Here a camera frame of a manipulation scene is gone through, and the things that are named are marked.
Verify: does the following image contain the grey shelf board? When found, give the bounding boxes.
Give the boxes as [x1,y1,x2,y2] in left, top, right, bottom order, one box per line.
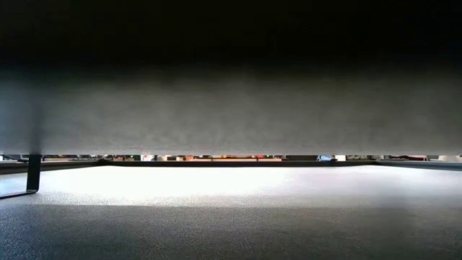
[0,0,462,157]

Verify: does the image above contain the black metal shelf leg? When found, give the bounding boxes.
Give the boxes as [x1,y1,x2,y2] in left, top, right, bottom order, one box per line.
[0,154,42,199]

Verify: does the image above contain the black table edge rail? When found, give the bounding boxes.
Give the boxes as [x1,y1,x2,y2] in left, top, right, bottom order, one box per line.
[0,160,462,175]

